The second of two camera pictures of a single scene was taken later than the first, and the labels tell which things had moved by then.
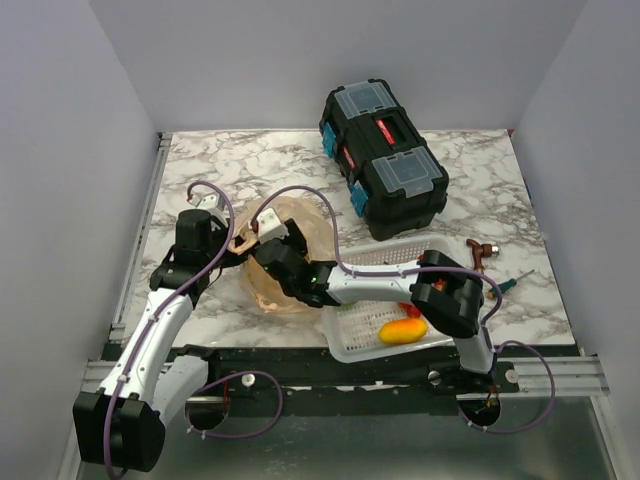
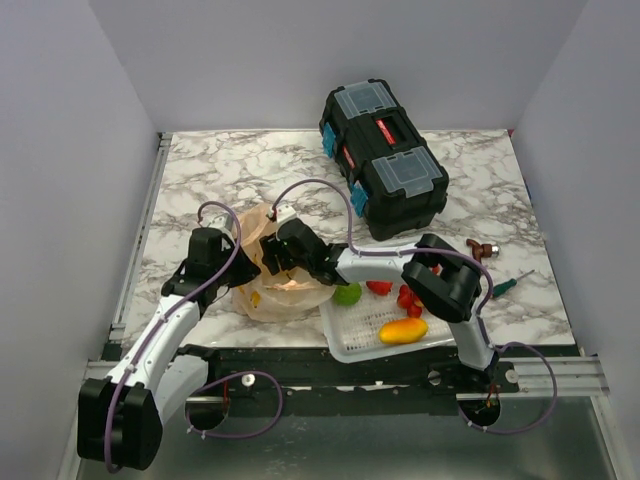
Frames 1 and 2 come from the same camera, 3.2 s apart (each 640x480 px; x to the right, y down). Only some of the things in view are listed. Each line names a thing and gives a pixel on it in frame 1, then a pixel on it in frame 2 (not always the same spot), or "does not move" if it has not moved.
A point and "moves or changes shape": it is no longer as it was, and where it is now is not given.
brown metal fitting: (480, 251) does not move
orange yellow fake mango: (402, 331) does not move
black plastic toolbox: (395, 182) does not move
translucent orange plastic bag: (319, 236) moves or changes shape
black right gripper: (294, 239) to (272, 247)
